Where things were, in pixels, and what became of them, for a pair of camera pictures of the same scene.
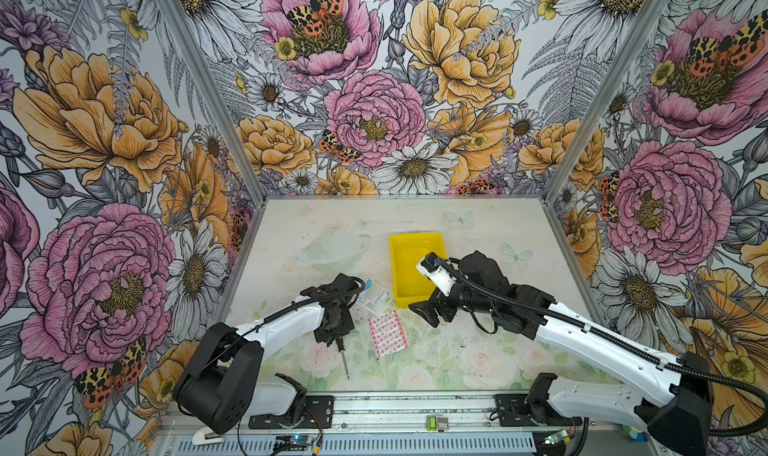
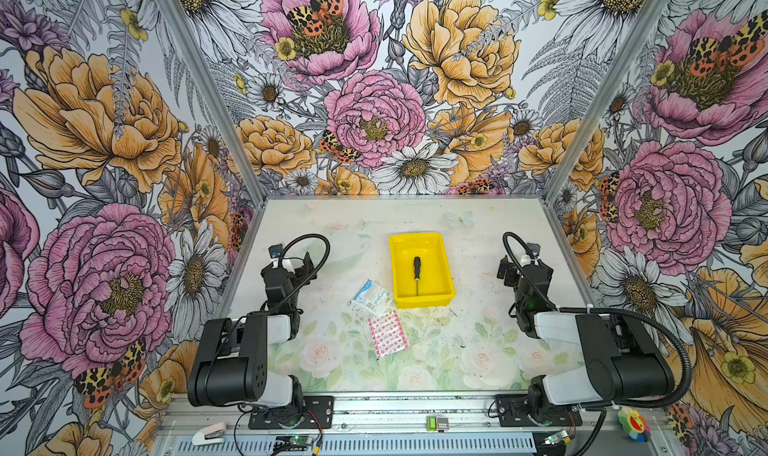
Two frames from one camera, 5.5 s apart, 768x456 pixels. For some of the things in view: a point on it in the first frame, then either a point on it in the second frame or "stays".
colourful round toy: x=636 y=434 stays
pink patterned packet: x=387 y=334 stays
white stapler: x=206 y=436 stays
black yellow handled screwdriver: x=341 y=349 to x=417 y=265
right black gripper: x=439 y=299 to x=512 y=270
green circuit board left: x=292 y=443 stays
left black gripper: x=346 y=328 to x=302 y=271
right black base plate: x=512 y=410 stays
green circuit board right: x=555 y=437 stays
